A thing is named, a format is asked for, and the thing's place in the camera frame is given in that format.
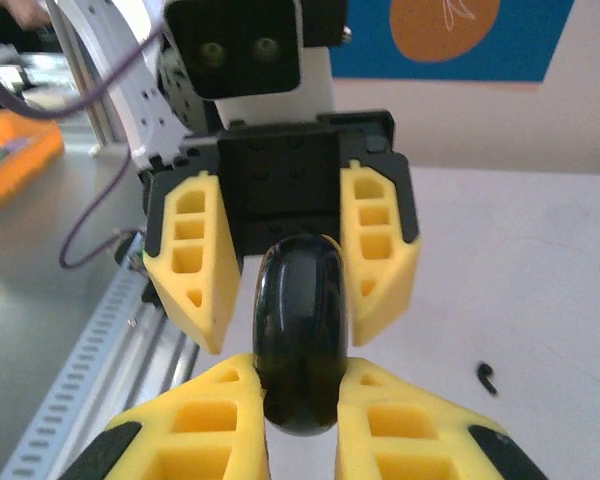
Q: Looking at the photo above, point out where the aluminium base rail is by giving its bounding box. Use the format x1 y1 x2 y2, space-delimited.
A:
104 294 204 480

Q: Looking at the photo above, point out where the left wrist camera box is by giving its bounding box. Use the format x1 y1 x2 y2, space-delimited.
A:
161 0 350 127

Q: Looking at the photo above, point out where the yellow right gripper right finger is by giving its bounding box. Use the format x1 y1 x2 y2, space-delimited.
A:
333 356 550 480

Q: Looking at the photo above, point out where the orange plastic tray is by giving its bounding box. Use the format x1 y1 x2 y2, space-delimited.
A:
0 108 66 217

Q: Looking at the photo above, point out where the person's hand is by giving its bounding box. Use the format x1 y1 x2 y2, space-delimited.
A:
2 0 54 29

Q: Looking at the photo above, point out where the grey slotted cable duct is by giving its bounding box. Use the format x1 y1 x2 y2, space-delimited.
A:
0 267 149 480

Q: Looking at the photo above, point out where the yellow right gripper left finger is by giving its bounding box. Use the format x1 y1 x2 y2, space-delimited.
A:
71 352 271 480

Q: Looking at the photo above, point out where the black earbud charging case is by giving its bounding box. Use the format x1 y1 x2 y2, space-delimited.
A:
251 233 352 437

